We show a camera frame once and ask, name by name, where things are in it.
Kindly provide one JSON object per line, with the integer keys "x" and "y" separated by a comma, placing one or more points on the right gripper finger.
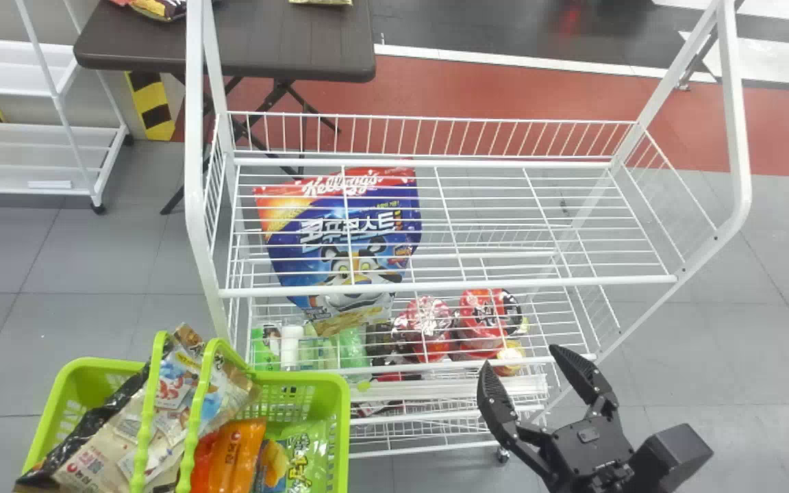
{"x": 496, "y": 402}
{"x": 583, "y": 375}

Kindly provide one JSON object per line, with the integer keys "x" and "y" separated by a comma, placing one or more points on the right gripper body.
{"x": 590, "y": 453}

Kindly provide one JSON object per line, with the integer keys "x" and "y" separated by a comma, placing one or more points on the yellow can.
{"x": 509, "y": 357}

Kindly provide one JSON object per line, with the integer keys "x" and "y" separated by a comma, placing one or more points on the red noodle cup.
{"x": 485, "y": 318}
{"x": 424, "y": 330}

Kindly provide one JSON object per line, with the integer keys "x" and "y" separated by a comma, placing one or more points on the green snack packet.
{"x": 307, "y": 459}
{"x": 349, "y": 348}

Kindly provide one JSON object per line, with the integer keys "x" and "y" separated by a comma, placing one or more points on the green basket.
{"x": 302, "y": 404}

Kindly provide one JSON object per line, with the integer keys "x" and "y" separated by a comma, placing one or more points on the white bottle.
{"x": 292, "y": 346}

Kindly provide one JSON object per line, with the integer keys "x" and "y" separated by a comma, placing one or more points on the blue cereal bag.
{"x": 340, "y": 236}

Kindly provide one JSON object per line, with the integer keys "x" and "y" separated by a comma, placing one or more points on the green carton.
{"x": 264, "y": 348}

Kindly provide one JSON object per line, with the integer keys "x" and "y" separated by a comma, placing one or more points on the orange snack packet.
{"x": 230, "y": 455}

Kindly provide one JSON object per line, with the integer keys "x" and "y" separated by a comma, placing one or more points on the beige snack packet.
{"x": 103, "y": 455}

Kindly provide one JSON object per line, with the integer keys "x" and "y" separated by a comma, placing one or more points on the dark side table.
{"x": 278, "y": 38}

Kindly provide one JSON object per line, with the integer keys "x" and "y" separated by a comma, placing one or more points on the white shelf trolley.
{"x": 31, "y": 147}

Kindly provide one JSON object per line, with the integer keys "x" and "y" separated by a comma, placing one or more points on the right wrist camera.
{"x": 671, "y": 456}

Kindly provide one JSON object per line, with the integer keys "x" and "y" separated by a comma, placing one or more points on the yellow black striped post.
{"x": 151, "y": 103}

